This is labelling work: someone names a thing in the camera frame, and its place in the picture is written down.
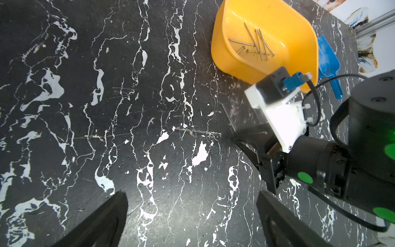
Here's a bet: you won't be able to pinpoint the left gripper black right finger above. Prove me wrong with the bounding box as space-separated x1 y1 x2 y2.
256 191 331 247

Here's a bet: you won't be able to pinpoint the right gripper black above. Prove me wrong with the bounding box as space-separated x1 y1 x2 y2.
231 123 349 195

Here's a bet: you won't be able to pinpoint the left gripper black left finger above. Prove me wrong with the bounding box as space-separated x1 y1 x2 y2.
53 191 128 247

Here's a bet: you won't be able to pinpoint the single nail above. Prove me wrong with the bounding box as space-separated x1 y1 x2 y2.
172 127 222 137

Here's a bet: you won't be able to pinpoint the nails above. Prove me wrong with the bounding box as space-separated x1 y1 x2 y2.
228 23 276 61

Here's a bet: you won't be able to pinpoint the yellow plastic storage box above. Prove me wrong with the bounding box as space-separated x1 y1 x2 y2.
211 0 318 84

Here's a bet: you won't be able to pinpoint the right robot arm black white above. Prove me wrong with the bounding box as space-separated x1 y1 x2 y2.
233 71 395 222

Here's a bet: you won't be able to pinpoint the blue plastic dustpan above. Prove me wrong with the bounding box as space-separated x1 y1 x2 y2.
317 35 343 100

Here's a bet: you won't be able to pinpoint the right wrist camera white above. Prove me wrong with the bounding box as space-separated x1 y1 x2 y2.
244 66 313 153

